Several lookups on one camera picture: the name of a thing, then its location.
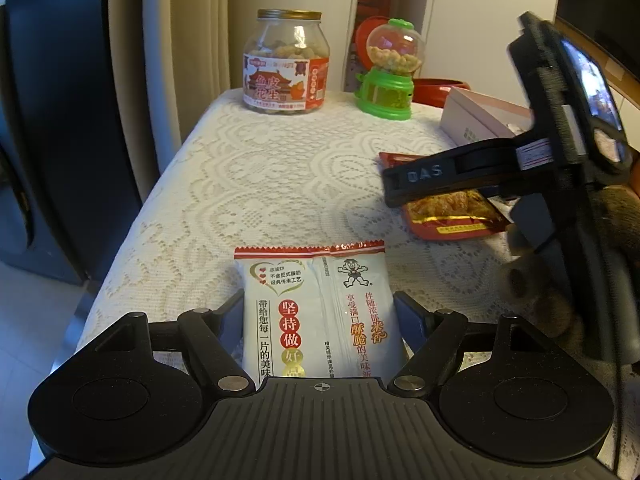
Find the beige curtain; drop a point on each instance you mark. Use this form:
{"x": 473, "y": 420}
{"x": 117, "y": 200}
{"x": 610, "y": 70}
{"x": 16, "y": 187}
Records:
{"x": 170, "y": 50}

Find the black television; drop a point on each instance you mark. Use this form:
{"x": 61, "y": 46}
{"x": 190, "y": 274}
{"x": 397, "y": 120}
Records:
{"x": 600, "y": 5}

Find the white rice cracker packet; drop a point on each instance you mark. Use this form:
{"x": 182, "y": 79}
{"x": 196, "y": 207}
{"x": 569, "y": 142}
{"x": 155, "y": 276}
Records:
{"x": 300, "y": 300}

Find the person's right hand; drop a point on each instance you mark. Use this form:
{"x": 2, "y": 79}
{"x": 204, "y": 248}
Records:
{"x": 545, "y": 300}

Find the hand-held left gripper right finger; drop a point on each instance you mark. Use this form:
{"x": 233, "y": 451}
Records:
{"x": 407, "y": 312}

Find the clear jar with gold lid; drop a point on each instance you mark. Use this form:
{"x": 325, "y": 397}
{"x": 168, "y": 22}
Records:
{"x": 285, "y": 75}

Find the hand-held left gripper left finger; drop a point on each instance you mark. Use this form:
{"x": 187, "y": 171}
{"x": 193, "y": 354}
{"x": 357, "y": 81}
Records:
{"x": 200, "y": 340}

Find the pink cardboard box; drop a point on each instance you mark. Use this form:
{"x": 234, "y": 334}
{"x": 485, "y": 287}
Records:
{"x": 475, "y": 120}

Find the dark furniture panel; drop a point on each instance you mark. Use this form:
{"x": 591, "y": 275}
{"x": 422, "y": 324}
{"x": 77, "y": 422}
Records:
{"x": 60, "y": 110}

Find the red lid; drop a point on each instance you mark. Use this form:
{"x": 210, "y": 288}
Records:
{"x": 367, "y": 35}

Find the green candy dispenser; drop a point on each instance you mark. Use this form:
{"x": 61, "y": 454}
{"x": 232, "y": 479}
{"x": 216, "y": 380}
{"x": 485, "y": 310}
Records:
{"x": 387, "y": 95}

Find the red meat snack packet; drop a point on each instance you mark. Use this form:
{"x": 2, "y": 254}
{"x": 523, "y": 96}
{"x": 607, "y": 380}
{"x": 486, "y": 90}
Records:
{"x": 450, "y": 216}

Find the white lace tablecloth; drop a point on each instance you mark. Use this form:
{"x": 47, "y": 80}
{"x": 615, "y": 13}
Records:
{"x": 275, "y": 180}

